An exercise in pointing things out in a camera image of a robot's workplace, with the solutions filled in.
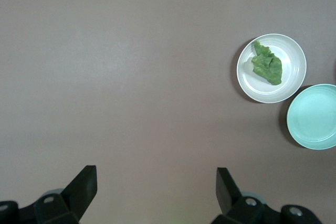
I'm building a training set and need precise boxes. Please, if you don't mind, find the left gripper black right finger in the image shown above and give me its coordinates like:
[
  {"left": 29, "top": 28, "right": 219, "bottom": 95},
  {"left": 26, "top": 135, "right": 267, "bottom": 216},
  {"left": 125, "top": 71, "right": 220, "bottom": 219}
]
[{"left": 209, "top": 167, "right": 265, "bottom": 224}]

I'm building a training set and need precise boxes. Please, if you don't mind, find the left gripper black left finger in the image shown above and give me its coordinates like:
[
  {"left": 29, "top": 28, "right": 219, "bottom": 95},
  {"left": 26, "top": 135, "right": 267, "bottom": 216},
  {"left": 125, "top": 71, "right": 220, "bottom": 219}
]
[{"left": 34, "top": 165, "right": 98, "bottom": 224}]

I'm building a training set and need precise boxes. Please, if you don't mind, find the green lettuce leaf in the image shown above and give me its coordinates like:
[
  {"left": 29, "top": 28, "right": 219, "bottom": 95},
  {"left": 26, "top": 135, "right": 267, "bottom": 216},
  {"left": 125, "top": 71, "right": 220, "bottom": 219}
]
[{"left": 251, "top": 40, "right": 284, "bottom": 86}]

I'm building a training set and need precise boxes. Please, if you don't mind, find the beige round plate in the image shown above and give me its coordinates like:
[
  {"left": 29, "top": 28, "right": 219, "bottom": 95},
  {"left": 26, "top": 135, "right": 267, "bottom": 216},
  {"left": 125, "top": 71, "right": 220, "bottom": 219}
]
[{"left": 236, "top": 33, "right": 307, "bottom": 104}]

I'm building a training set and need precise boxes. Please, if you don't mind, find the mint green round plate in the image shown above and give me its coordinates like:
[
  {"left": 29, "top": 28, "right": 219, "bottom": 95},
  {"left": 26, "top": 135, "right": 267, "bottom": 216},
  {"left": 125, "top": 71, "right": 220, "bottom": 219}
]
[{"left": 286, "top": 83, "right": 336, "bottom": 151}]

